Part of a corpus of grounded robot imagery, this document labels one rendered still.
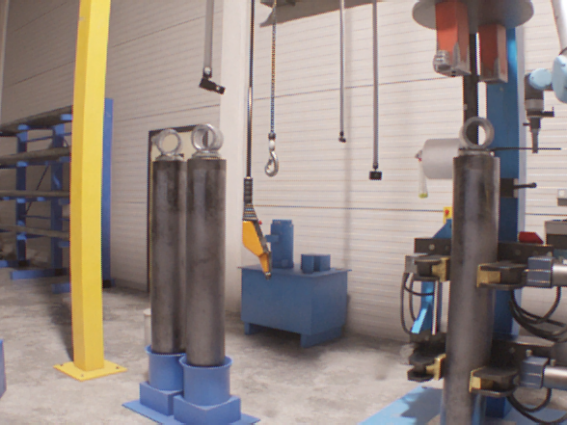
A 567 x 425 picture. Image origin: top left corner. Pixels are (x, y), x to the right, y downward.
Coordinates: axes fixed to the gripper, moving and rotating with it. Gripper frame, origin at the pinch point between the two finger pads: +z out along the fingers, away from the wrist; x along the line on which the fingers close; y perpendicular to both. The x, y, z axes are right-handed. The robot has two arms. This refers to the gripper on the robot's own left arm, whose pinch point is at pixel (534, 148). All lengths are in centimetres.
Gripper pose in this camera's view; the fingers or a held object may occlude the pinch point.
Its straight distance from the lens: 255.7
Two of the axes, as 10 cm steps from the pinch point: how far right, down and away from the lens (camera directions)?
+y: -9.2, -0.3, 4.0
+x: -4.0, 0.2, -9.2
